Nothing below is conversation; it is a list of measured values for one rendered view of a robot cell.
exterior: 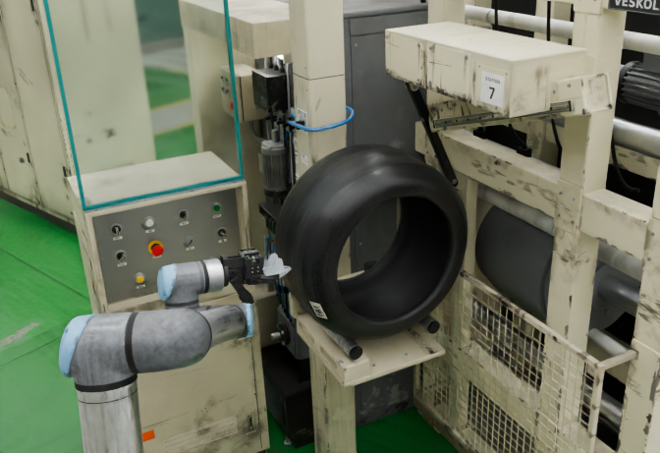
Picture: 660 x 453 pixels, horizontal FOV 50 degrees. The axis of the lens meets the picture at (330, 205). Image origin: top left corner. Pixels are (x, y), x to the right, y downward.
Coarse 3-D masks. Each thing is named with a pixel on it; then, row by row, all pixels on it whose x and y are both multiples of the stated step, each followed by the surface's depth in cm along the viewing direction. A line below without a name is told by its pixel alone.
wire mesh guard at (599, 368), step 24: (480, 288) 230; (456, 336) 252; (480, 336) 237; (552, 336) 203; (432, 384) 274; (456, 384) 258; (528, 384) 219; (600, 384) 190; (432, 408) 279; (456, 408) 262; (504, 408) 234; (456, 432) 265; (480, 432) 250; (552, 432) 214
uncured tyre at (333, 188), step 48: (336, 192) 198; (384, 192) 199; (432, 192) 206; (288, 240) 207; (336, 240) 197; (432, 240) 239; (288, 288) 221; (336, 288) 202; (384, 288) 243; (432, 288) 222; (384, 336) 219
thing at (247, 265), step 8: (224, 256) 196; (232, 256) 197; (240, 256) 198; (248, 256) 199; (256, 256) 199; (224, 264) 195; (232, 264) 196; (240, 264) 197; (248, 264) 196; (256, 264) 198; (224, 272) 194; (232, 272) 198; (240, 272) 198; (248, 272) 197; (256, 272) 200; (224, 280) 195; (240, 280) 199; (248, 280) 198
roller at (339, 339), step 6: (330, 330) 225; (336, 336) 221; (342, 336) 220; (336, 342) 222; (342, 342) 218; (348, 342) 217; (354, 342) 216; (342, 348) 218; (348, 348) 215; (354, 348) 214; (360, 348) 215; (348, 354) 215; (354, 354) 214; (360, 354) 215
